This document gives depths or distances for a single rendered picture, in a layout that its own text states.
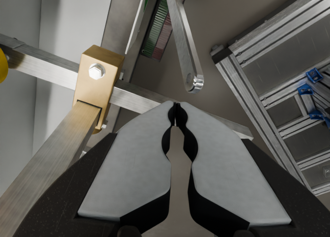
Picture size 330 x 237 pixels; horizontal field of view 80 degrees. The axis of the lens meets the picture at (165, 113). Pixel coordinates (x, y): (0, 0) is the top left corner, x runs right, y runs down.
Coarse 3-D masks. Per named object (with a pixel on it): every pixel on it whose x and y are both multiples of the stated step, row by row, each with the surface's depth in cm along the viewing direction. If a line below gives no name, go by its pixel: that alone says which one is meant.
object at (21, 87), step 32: (0, 0) 33; (32, 0) 41; (0, 32) 36; (32, 32) 45; (0, 96) 42; (32, 96) 55; (0, 128) 46; (32, 128) 63; (0, 160) 51; (0, 192) 57
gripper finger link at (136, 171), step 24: (144, 120) 10; (168, 120) 10; (120, 144) 8; (144, 144) 8; (168, 144) 10; (120, 168) 7; (144, 168) 7; (168, 168) 7; (96, 192) 6; (120, 192) 6; (144, 192) 6; (168, 192) 7; (96, 216) 6; (120, 216) 6; (144, 216) 6
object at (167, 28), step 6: (168, 12) 37; (168, 18) 38; (168, 24) 38; (162, 30) 39; (168, 30) 39; (162, 36) 39; (168, 36) 39; (162, 42) 40; (156, 48) 41; (162, 48) 41; (156, 54) 41
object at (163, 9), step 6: (162, 0) 36; (162, 6) 37; (162, 12) 37; (156, 18) 38; (162, 18) 38; (156, 24) 38; (162, 24) 38; (150, 30) 39; (156, 30) 39; (150, 36) 39; (156, 36) 39; (150, 42) 40; (144, 48) 41; (150, 48) 41; (150, 54) 41
